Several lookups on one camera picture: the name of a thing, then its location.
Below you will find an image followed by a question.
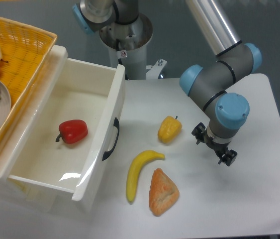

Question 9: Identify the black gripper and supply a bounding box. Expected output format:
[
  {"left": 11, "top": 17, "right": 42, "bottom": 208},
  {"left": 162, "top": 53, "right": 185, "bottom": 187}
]
[{"left": 191, "top": 122, "right": 237, "bottom": 166}]

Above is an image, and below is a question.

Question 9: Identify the yellow toy banana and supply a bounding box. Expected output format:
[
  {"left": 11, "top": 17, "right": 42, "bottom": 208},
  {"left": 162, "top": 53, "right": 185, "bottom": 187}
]
[{"left": 126, "top": 150, "right": 165, "bottom": 204}]

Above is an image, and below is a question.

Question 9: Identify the orange toy bread piece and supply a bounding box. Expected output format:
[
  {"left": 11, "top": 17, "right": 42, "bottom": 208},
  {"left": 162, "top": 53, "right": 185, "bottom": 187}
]
[{"left": 149, "top": 168, "right": 180, "bottom": 217}]

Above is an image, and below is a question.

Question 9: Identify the yellow woven basket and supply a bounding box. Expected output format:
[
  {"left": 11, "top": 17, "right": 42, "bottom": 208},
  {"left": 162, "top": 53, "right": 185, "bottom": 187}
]
[{"left": 0, "top": 17, "right": 57, "bottom": 145}]

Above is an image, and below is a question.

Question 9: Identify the red toy bell pepper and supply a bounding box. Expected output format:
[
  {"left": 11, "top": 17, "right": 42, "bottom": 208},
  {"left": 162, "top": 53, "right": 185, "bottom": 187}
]
[{"left": 55, "top": 119, "right": 88, "bottom": 144}]

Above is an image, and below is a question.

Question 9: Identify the yellow toy bell pepper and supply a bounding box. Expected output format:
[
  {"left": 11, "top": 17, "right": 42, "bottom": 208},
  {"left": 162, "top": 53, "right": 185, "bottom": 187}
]
[{"left": 158, "top": 116, "right": 182, "bottom": 144}]

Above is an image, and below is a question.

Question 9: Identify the white drawer cabinet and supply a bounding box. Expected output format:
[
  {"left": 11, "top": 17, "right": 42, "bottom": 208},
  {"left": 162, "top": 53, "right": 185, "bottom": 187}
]
[{"left": 0, "top": 44, "right": 126, "bottom": 215}]

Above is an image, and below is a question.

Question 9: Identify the white top drawer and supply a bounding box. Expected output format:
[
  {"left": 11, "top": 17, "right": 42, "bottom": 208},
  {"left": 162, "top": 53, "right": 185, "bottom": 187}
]
[{"left": 9, "top": 59, "right": 125, "bottom": 202}]

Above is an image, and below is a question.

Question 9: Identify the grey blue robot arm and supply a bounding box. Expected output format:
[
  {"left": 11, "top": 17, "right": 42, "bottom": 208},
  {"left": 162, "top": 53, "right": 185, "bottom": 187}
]
[{"left": 72, "top": 0, "right": 262, "bottom": 166}]

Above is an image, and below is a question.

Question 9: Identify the black top drawer handle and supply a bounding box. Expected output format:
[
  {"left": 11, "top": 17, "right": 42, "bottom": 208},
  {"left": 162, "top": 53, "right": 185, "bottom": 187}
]
[{"left": 102, "top": 118, "right": 120, "bottom": 161}]

